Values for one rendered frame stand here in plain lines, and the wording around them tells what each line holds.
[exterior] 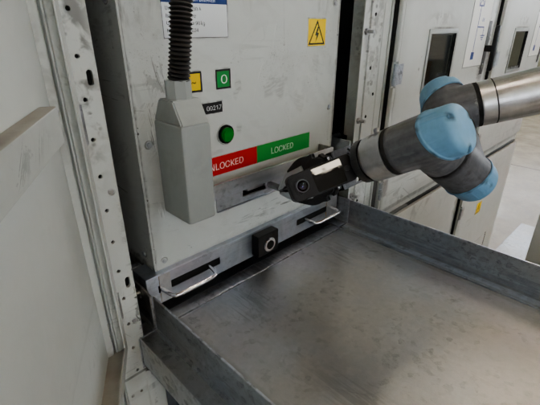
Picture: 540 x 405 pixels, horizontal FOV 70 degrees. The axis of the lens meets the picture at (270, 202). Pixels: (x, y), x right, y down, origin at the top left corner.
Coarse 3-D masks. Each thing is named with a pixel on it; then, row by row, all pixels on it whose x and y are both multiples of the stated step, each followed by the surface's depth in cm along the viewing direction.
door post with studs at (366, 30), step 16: (368, 0) 81; (384, 0) 84; (368, 16) 83; (352, 32) 87; (368, 32) 83; (352, 48) 88; (368, 48) 86; (352, 64) 90; (368, 64) 87; (352, 80) 91; (368, 80) 89; (352, 96) 92; (368, 96) 91; (352, 112) 93; (368, 112) 93; (352, 128) 95; (368, 128) 95; (352, 144) 93; (352, 192) 100
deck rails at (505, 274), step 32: (352, 224) 100; (384, 224) 93; (416, 224) 87; (416, 256) 86; (448, 256) 84; (480, 256) 79; (512, 256) 74; (512, 288) 76; (160, 320) 64; (192, 352) 58; (224, 384) 53
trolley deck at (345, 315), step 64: (320, 256) 87; (384, 256) 87; (192, 320) 68; (256, 320) 68; (320, 320) 68; (384, 320) 68; (448, 320) 68; (512, 320) 68; (192, 384) 56; (256, 384) 56; (320, 384) 56; (384, 384) 56; (448, 384) 56; (512, 384) 56
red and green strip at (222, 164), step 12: (264, 144) 77; (276, 144) 80; (288, 144) 83; (300, 144) 85; (228, 156) 72; (240, 156) 74; (252, 156) 76; (264, 156) 78; (276, 156) 81; (216, 168) 71; (228, 168) 73
